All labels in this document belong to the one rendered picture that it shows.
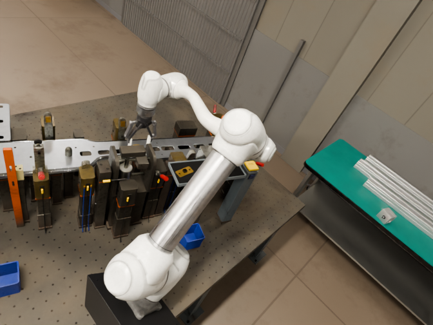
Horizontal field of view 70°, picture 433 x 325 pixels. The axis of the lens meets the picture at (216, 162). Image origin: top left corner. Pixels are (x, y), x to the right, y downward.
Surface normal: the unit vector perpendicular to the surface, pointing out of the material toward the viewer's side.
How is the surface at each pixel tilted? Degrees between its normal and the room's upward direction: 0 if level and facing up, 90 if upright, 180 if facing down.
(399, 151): 90
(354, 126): 90
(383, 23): 90
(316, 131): 90
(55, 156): 0
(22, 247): 0
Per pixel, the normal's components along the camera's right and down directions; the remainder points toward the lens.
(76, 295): 0.31, -0.71
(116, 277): -0.36, -0.15
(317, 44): -0.67, 0.32
